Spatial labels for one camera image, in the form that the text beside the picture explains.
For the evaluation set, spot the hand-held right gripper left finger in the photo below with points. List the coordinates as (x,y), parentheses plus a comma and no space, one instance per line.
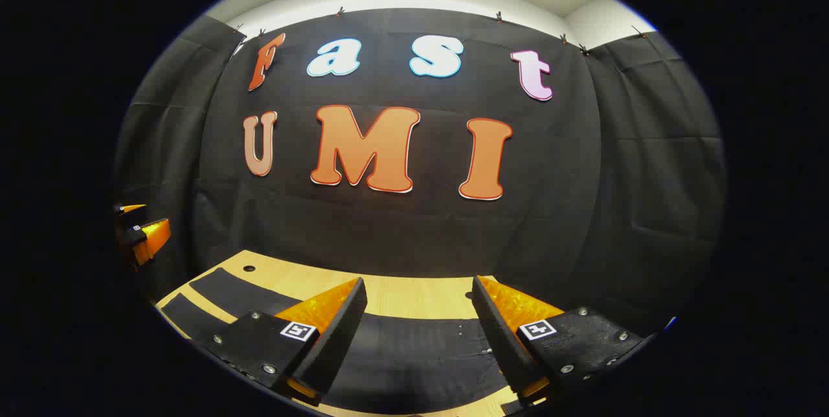
(337,339)

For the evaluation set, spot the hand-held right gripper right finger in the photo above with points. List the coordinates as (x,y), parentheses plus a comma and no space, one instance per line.
(502,346)

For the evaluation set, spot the black jeans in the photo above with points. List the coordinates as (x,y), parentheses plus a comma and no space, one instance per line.
(414,359)

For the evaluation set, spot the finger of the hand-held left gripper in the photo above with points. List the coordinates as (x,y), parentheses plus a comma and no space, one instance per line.
(133,215)
(154,239)

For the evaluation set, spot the black backdrop cloth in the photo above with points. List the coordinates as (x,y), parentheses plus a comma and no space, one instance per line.
(421,236)

